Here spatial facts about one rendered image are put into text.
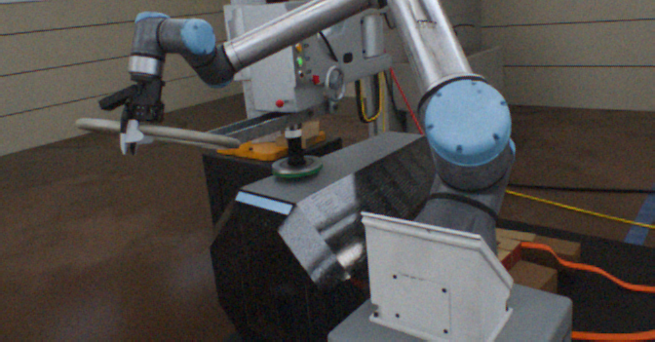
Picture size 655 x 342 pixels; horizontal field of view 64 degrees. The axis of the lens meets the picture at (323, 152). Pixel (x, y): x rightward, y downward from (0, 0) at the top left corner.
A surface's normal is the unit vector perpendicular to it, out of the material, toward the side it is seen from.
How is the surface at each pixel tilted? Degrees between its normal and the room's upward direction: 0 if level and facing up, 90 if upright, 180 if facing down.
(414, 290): 90
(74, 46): 90
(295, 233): 59
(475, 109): 51
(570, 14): 90
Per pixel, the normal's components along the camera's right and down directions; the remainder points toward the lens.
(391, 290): -0.61, 0.28
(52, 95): 0.77, 0.11
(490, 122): -0.26, -0.37
